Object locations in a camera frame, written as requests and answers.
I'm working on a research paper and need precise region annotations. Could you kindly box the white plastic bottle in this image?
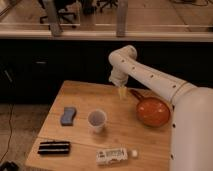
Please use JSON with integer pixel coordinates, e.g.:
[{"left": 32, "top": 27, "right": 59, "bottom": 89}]
[{"left": 96, "top": 148, "right": 138, "bottom": 165}]

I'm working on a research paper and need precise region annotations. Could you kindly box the black cable left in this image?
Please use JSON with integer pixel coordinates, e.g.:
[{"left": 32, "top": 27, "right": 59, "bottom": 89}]
[{"left": 0, "top": 68, "right": 15, "bottom": 164}]

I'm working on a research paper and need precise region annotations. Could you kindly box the black ridged block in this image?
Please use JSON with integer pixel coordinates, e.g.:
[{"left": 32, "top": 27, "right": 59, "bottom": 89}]
[{"left": 38, "top": 141, "right": 70, "bottom": 155}]

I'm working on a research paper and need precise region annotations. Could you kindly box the wooden table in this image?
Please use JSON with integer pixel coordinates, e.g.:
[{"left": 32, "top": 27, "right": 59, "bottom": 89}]
[{"left": 26, "top": 81, "right": 171, "bottom": 171}]

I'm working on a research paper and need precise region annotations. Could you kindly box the black office chair left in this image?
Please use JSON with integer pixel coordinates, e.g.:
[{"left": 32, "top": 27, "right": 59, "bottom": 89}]
[{"left": 36, "top": 0, "right": 83, "bottom": 29}]

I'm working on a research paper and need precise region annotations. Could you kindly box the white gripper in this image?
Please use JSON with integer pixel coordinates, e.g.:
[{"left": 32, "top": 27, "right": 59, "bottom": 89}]
[{"left": 109, "top": 68, "right": 129, "bottom": 100}]

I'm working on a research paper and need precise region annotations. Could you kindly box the blue sponge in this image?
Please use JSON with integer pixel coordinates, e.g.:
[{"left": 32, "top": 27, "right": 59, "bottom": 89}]
[{"left": 60, "top": 107, "right": 77, "bottom": 126}]

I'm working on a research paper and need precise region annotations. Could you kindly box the black office chair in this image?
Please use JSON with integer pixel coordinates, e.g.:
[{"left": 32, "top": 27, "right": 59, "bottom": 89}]
[
  {"left": 36, "top": 0, "right": 83, "bottom": 29},
  {"left": 96, "top": 0, "right": 118, "bottom": 13}
]

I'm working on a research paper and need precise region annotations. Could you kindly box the black object floor corner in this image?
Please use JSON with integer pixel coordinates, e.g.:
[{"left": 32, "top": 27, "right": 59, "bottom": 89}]
[{"left": 0, "top": 162, "right": 19, "bottom": 171}]

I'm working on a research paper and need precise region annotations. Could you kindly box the grey metal post right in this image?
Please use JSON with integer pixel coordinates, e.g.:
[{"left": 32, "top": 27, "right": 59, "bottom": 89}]
[{"left": 116, "top": 0, "right": 128, "bottom": 37}]

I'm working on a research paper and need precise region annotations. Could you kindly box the orange bowl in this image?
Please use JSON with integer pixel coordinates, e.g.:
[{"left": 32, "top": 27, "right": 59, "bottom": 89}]
[{"left": 136, "top": 97, "right": 170, "bottom": 127}]

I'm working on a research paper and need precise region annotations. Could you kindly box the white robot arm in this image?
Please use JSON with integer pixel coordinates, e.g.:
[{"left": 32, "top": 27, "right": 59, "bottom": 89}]
[{"left": 108, "top": 45, "right": 213, "bottom": 171}]

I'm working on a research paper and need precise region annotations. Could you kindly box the grey metal post left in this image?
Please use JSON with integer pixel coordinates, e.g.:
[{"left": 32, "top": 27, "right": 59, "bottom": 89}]
[{"left": 43, "top": 0, "right": 62, "bottom": 37}]

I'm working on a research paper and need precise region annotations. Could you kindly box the black office chair right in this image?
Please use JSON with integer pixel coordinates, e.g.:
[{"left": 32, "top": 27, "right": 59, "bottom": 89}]
[{"left": 96, "top": 0, "right": 118, "bottom": 13}]

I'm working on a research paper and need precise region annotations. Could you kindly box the grey metal post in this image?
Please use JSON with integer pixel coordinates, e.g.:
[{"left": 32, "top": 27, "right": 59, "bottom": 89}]
[
  {"left": 43, "top": 0, "right": 62, "bottom": 37},
  {"left": 116, "top": 0, "right": 128, "bottom": 37}
]

